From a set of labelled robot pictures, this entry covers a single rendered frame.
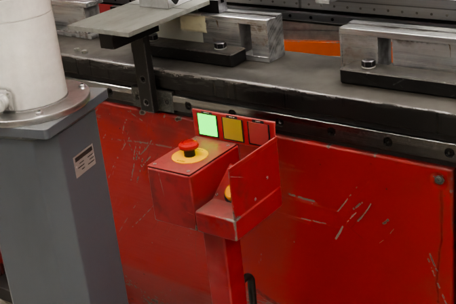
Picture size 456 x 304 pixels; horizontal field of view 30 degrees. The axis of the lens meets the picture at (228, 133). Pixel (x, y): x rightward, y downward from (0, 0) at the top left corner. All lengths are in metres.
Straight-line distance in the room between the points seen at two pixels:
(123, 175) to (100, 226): 0.68
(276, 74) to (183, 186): 0.33
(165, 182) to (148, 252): 0.57
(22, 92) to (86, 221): 0.24
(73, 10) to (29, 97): 0.92
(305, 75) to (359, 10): 0.31
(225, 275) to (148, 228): 0.45
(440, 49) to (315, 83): 0.25
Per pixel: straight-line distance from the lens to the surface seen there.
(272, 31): 1.84
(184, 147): 1.63
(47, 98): 1.33
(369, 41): 1.69
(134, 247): 2.20
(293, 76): 1.75
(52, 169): 1.33
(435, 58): 1.64
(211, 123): 1.70
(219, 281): 1.74
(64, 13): 2.25
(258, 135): 1.64
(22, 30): 1.30
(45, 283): 1.44
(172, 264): 2.13
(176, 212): 1.64
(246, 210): 1.58
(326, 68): 1.78
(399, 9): 1.95
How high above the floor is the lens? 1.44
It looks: 22 degrees down
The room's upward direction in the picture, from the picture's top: 6 degrees counter-clockwise
